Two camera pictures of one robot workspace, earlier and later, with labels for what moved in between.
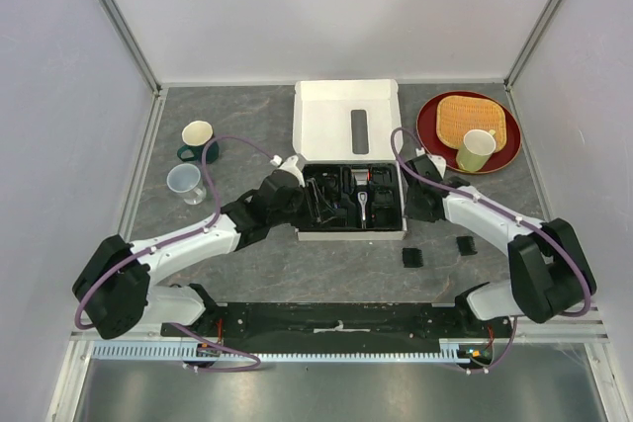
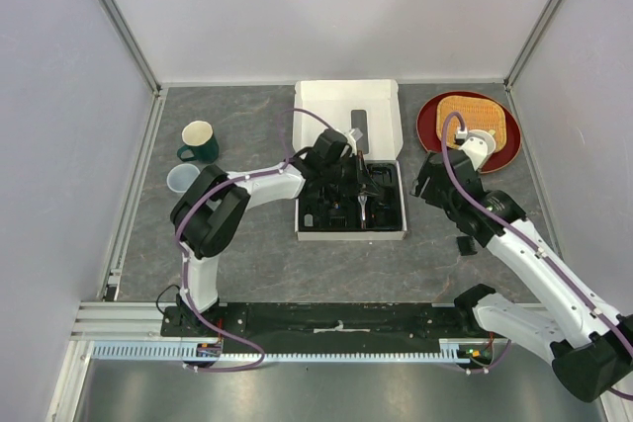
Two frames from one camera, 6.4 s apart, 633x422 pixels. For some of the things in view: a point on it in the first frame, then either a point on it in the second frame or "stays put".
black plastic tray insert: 330,199 stays put
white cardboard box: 352,122 stays put
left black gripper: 301,193 → 361,177
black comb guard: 466,245 stays put
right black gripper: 412,212 → 428,193
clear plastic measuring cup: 185,179 stays put
